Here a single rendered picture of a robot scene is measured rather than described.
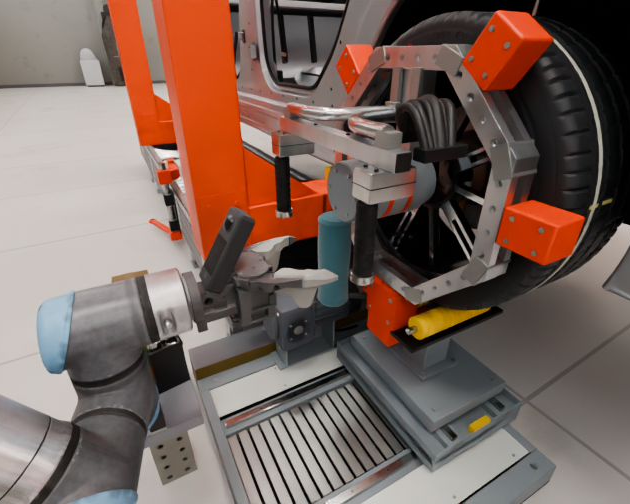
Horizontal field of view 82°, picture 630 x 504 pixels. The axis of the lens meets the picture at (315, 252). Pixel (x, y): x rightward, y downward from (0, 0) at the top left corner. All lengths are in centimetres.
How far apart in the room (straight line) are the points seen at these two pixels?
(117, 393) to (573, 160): 74
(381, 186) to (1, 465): 53
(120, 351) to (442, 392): 93
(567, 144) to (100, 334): 72
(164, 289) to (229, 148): 68
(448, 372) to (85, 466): 103
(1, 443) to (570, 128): 80
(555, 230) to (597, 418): 113
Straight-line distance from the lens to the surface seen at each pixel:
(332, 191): 81
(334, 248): 93
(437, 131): 62
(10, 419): 46
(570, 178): 72
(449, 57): 75
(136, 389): 56
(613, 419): 172
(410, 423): 122
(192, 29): 107
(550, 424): 159
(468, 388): 125
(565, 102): 73
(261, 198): 120
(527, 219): 66
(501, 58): 68
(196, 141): 109
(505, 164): 67
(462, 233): 90
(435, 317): 96
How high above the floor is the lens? 110
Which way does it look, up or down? 28 degrees down
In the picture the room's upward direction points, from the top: straight up
